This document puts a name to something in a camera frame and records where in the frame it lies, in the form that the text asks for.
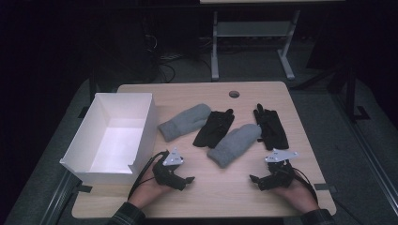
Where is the aluminium frame rail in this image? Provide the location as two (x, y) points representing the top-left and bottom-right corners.
(38, 170), (81, 225)
(331, 93), (398, 217)

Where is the grey tape strip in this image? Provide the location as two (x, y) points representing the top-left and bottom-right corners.
(74, 184), (94, 193)
(314, 183), (338, 193)

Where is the tangle of black floor cables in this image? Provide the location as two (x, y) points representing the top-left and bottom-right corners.
(142, 31), (177, 84)

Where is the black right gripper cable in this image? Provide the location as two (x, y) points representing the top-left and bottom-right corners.
(292, 167), (320, 204)

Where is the person's right hand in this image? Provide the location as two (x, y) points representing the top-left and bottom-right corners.
(271, 174), (320, 215)

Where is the black glove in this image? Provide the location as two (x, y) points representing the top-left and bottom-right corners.
(191, 108), (236, 149)
(253, 103), (290, 151)

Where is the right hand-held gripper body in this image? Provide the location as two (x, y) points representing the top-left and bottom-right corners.
(259, 148), (299, 190)

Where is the black stand leg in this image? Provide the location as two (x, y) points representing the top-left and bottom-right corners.
(290, 60), (372, 124)

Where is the grey metal stand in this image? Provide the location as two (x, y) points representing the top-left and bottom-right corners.
(209, 8), (301, 83)

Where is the person's left hand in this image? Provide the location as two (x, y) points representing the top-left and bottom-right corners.
(128, 162), (176, 210)

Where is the white box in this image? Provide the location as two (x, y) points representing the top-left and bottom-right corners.
(59, 92), (159, 186)

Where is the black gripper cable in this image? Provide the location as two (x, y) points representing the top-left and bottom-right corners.
(292, 167), (320, 204)
(127, 150), (170, 201)

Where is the grey knit mitten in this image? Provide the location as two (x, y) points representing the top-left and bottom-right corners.
(206, 123), (263, 169)
(157, 103), (212, 143)

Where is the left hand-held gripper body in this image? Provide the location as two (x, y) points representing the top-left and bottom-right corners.
(152, 147), (188, 190)

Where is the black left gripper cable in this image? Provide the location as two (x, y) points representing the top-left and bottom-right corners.
(127, 150), (170, 201)

